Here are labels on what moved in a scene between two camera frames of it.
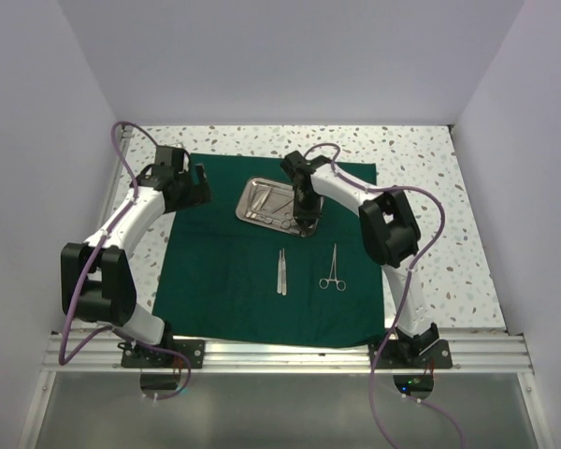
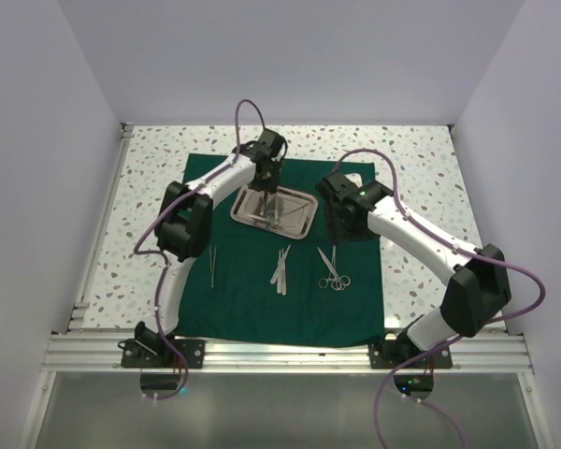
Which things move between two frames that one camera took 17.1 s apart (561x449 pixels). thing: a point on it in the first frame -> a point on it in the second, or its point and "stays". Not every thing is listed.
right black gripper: (303, 215) -> (338, 233)
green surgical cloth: (221, 281) stays
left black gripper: (198, 194) -> (271, 185)
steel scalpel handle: (283, 274) stays
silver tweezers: (280, 273) stays
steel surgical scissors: (289, 221) -> (336, 281)
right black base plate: (395, 355) stays
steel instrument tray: (270, 204) stays
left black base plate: (144, 357) stays
